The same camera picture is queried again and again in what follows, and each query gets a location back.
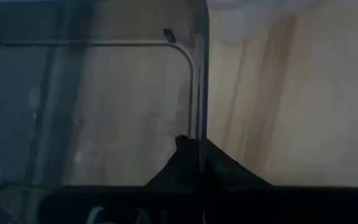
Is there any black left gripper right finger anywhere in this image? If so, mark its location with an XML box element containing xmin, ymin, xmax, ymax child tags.
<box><xmin>201</xmin><ymin>138</ymin><xmax>273</xmax><ymax>188</ymax></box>

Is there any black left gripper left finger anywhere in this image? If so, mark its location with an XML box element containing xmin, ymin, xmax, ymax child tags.
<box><xmin>144</xmin><ymin>134</ymin><xmax>201</xmax><ymax>188</ymax></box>

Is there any smoky grey plastic basket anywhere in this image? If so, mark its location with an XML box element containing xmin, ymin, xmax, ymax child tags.
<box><xmin>0</xmin><ymin>0</ymin><xmax>211</xmax><ymax>191</ymax></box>

